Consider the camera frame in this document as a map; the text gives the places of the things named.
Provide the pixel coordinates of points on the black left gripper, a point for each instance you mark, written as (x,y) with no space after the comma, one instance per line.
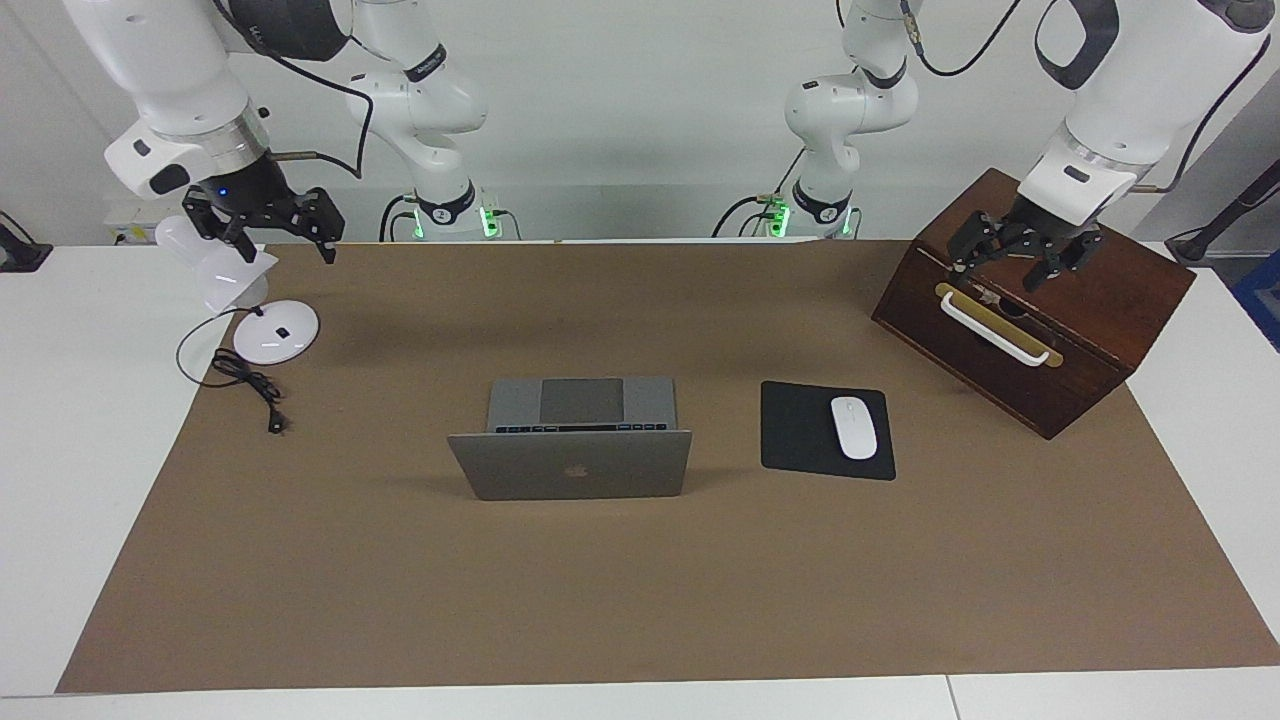
(1035,230)

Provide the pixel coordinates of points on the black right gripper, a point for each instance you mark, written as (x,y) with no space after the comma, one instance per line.
(245,195)

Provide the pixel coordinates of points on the silver laptop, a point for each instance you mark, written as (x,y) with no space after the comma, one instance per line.
(570,470)

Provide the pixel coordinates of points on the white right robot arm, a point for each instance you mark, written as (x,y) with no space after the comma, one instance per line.
(160,60)

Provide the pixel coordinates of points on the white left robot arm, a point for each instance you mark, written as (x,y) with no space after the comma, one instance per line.
(1140,90)

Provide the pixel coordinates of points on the dark brown wooden box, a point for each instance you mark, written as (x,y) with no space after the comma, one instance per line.
(1090,300)

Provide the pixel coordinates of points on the white desk lamp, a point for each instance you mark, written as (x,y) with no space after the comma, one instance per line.
(275,335)

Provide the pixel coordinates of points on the black stand leg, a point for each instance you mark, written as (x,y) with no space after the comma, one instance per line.
(1225,220)

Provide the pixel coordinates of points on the white computer mouse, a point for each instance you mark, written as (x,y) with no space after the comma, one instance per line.
(854,428)

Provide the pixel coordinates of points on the blue crate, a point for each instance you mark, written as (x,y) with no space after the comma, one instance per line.
(1262,300)

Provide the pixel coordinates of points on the black clamp base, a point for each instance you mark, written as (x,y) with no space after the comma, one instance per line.
(20,255)

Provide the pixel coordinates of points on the black mouse pad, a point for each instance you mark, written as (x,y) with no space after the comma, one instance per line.
(795,430)

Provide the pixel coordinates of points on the brown table mat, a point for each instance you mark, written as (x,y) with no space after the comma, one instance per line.
(600,580)

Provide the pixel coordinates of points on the white wall power strip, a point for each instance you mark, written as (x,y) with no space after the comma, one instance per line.
(125,222)

